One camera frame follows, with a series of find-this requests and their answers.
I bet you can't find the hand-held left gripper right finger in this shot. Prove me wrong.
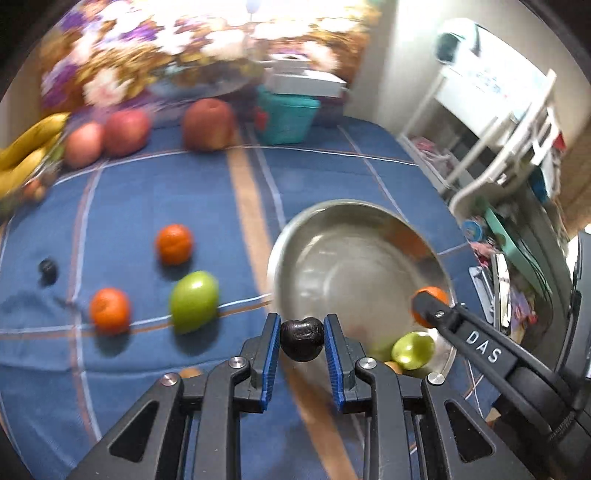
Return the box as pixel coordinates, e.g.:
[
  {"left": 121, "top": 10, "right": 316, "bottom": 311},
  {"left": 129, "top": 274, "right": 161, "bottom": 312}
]
[{"left": 323, "top": 314, "right": 536, "bottom": 480}]

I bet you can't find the dark purple box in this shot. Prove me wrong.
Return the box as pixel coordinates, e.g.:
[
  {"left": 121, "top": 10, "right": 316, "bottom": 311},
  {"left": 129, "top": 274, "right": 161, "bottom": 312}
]
[{"left": 316, "top": 98, "right": 352, "bottom": 127}]

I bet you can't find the floral painting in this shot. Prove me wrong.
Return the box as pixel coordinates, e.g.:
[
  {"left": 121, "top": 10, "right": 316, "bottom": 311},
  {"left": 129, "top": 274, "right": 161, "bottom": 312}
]
[{"left": 39, "top": 0, "right": 384, "bottom": 121}]

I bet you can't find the grey metal bracket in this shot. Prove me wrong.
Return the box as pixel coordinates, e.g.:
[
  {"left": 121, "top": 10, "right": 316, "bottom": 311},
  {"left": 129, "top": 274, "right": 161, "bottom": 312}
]
[{"left": 468, "top": 265, "right": 497, "bottom": 324}]

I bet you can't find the white printed sign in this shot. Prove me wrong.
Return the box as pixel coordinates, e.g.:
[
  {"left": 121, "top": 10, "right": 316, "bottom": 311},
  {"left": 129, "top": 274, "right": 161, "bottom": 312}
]
[{"left": 438, "top": 21, "right": 546, "bottom": 121}]

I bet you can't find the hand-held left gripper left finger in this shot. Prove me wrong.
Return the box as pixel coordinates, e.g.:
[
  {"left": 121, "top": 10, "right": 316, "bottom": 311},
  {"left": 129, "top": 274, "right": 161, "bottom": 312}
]
[{"left": 67, "top": 313, "right": 282, "bottom": 480}]

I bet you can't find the white rack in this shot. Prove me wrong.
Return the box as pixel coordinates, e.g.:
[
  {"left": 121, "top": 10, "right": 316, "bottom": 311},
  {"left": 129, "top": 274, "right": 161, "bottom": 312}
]
[{"left": 399, "top": 18, "right": 559, "bottom": 217}]

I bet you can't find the red apple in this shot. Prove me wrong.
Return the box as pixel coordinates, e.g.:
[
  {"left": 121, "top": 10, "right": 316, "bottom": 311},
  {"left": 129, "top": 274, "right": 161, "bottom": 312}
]
[
  {"left": 63, "top": 121, "right": 105, "bottom": 168},
  {"left": 102, "top": 109, "right": 152, "bottom": 158},
  {"left": 181, "top": 98, "right": 236, "bottom": 152}
]

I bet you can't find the dark purple plum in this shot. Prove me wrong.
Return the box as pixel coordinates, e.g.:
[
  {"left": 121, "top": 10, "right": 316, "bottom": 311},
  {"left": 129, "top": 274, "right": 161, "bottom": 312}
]
[
  {"left": 38, "top": 258, "right": 59, "bottom": 286},
  {"left": 280, "top": 318, "right": 325, "bottom": 363}
]

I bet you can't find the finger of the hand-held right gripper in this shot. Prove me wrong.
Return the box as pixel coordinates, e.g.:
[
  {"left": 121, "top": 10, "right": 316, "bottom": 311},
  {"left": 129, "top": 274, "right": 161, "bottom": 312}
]
[{"left": 411, "top": 293, "right": 550, "bottom": 385}]

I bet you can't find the green jujube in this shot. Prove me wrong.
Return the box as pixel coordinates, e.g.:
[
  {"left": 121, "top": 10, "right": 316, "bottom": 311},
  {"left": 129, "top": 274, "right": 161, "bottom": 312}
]
[
  {"left": 169, "top": 270, "right": 220, "bottom": 335},
  {"left": 391, "top": 331, "right": 436, "bottom": 370}
]

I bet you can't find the blue plaid blanket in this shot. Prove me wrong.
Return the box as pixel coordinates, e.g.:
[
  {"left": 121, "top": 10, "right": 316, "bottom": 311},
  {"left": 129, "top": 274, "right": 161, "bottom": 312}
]
[{"left": 0, "top": 115, "right": 481, "bottom": 480}]

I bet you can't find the clear plastic fruit container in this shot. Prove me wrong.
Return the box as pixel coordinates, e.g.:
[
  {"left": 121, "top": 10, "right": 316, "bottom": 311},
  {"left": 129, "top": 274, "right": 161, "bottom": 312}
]
[{"left": 0, "top": 157, "right": 61, "bottom": 217}]

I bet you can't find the teal plastic box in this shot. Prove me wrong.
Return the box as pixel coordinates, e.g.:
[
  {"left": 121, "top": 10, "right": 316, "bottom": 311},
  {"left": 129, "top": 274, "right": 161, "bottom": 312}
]
[{"left": 255, "top": 88, "right": 321, "bottom": 145}]

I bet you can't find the orange tangerine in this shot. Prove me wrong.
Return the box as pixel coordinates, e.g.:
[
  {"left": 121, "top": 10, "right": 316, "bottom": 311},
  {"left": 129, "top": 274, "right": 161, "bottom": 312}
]
[
  {"left": 155, "top": 224, "right": 194, "bottom": 265},
  {"left": 410, "top": 286, "right": 450, "bottom": 328},
  {"left": 89, "top": 288, "right": 131, "bottom": 335}
]

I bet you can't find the stainless steel bowl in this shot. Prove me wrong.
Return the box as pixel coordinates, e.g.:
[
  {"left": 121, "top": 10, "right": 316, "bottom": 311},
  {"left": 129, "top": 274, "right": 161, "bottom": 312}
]
[{"left": 267, "top": 199, "right": 459, "bottom": 384}]

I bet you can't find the pink plastic bag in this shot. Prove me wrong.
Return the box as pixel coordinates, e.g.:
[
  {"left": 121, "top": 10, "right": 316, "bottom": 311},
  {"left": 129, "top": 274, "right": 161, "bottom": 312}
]
[{"left": 413, "top": 136, "right": 451, "bottom": 167}]

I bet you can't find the mint green board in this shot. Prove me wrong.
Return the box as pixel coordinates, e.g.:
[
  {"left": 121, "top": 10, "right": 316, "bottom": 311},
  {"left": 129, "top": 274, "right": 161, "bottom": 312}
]
[{"left": 482, "top": 208, "right": 532, "bottom": 282}]

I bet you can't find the yellow banana bunch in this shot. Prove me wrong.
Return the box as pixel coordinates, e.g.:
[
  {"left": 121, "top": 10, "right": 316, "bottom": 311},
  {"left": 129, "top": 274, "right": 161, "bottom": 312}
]
[{"left": 0, "top": 112, "right": 70, "bottom": 199}]

